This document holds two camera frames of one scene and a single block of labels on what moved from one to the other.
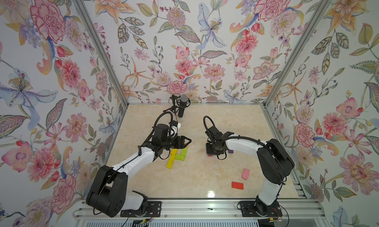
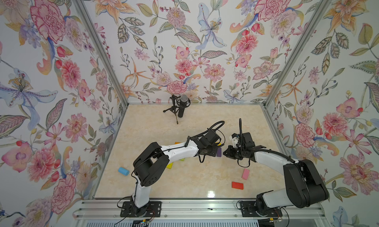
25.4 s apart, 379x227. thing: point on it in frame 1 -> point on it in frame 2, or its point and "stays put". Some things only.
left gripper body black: [170, 143] -> [210, 149]
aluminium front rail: [297, 209] stays put
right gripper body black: [211, 149] -> [235, 152]
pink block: [245, 173] stays put
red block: [237, 185] stays put
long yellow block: [170, 161] stays put
